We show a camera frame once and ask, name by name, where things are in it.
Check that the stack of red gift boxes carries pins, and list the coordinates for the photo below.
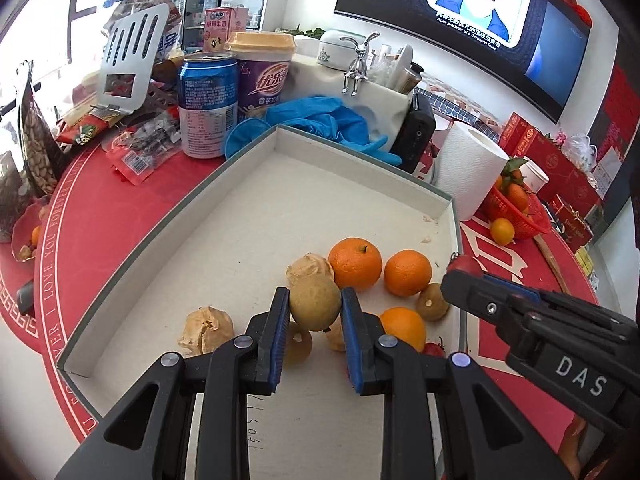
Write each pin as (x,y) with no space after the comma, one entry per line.
(555,160)

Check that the blue rubber gloves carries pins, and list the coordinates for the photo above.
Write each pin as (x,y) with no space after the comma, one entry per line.
(330,120)

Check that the red wall hanging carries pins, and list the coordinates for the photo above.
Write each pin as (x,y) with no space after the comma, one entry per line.
(620,115)

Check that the brown round fruit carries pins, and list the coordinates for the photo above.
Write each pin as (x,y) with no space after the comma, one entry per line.
(315,302)
(434,302)

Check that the red round table mat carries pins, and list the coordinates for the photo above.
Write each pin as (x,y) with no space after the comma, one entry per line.
(100,210)

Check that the blue checkered cloth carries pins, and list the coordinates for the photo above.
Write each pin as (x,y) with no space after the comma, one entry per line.
(460,107)

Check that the black electronic device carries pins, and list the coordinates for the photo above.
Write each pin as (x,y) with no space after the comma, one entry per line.
(415,132)

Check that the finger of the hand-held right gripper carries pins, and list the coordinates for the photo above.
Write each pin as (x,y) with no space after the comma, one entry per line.
(480,297)
(515,287)

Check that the blue drink can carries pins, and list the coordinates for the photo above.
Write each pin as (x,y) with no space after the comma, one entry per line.
(209,105)

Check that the red snack packets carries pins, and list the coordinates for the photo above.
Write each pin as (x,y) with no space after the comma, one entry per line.
(142,150)

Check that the purple milk tea cup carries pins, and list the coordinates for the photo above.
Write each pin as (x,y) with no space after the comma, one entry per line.
(265,80)

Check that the wooden back scratcher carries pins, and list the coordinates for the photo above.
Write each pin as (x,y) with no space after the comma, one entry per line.
(552,265)

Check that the silver rabbit figurine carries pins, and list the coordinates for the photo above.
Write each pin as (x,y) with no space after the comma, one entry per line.
(357,65)

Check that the pile of leafy mandarins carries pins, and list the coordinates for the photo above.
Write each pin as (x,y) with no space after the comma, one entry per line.
(515,190)

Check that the red shell shaped dish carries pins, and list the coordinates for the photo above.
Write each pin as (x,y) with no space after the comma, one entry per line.
(30,232)

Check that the clear plastic bag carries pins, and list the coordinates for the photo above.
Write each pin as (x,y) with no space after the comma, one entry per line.
(582,150)

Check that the large orange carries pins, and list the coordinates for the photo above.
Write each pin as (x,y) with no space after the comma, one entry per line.
(356,262)

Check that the clear bag of nuts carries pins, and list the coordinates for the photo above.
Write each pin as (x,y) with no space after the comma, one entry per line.
(40,140)

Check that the grey cardboard box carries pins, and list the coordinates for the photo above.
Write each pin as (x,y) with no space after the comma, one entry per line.
(200,240)

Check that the yellowish smooth orange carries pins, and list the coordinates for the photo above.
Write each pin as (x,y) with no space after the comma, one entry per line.
(502,231)

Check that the wall television screen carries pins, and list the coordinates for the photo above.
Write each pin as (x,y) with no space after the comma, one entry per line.
(450,25)

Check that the pink milk carton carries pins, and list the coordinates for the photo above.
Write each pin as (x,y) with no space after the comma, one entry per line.
(225,27)

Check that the white desk calendar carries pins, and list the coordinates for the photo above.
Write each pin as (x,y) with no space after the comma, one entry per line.
(607,172)

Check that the white storage bag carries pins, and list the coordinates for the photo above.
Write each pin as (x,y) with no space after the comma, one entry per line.
(330,85)

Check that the pale brown fruit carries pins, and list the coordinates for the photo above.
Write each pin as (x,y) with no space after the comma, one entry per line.
(299,347)

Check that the white ceramic jar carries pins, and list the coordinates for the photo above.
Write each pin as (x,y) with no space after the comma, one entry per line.
(337,47)

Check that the leaf print paper cup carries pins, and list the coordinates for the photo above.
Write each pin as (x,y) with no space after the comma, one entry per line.
(536,177)

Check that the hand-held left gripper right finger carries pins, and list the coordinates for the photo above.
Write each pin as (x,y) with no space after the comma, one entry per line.
(352,340)

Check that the small orange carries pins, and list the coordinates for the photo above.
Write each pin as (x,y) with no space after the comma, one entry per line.
(407,272)
(402,327)

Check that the white paper towel roll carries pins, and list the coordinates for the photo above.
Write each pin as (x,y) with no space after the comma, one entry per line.
(470,170)

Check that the red plastic basket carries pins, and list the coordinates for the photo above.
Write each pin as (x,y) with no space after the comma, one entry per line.
(525,220)

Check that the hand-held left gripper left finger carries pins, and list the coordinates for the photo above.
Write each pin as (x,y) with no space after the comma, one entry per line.
(280,340)

